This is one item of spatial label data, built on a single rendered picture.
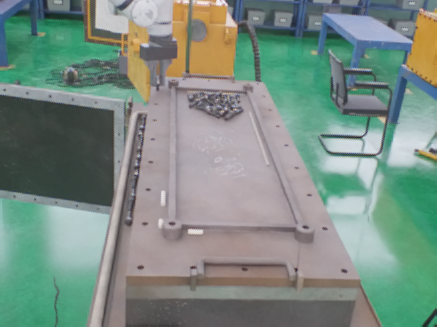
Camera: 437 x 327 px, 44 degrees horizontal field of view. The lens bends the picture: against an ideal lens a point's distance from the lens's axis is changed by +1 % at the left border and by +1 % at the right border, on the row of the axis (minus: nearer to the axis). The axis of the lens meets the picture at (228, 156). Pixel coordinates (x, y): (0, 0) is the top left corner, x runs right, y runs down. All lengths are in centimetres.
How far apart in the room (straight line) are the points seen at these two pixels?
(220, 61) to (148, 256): 302
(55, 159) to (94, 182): 20
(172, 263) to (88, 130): 141
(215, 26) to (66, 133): 180
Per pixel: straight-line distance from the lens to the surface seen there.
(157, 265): 106
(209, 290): 106
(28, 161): 259
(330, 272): 110
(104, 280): 121
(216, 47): 396
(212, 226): 116
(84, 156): 246
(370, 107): 508
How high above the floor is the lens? 199
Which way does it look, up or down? 25 degrees down
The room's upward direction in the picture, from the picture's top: 6 degrees clockwise
